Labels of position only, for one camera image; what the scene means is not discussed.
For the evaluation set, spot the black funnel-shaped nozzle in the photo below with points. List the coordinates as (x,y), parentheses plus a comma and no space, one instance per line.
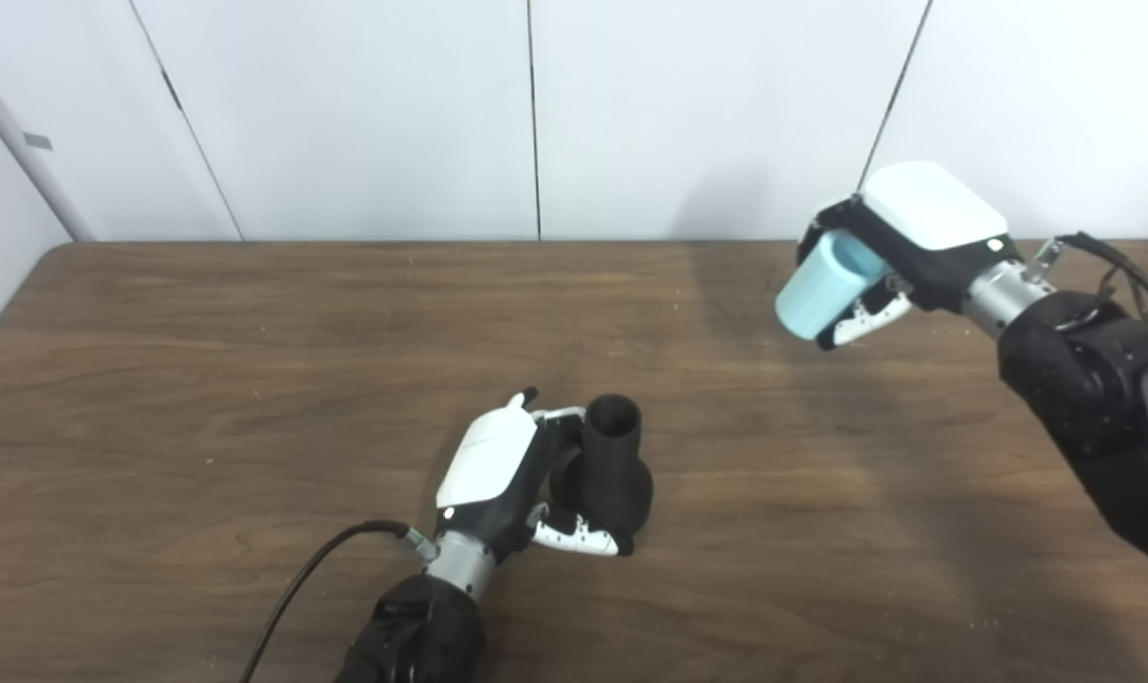
(612,474)

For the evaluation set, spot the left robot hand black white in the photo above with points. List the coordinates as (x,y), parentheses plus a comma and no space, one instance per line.
(489,460)

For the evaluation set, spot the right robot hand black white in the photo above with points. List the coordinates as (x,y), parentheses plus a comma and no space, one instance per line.
(925,213)

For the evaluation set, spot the small grey wall tag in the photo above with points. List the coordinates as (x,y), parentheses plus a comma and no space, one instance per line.
(37,140)

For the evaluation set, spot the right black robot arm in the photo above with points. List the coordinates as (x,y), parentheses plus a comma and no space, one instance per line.
(1096,379)

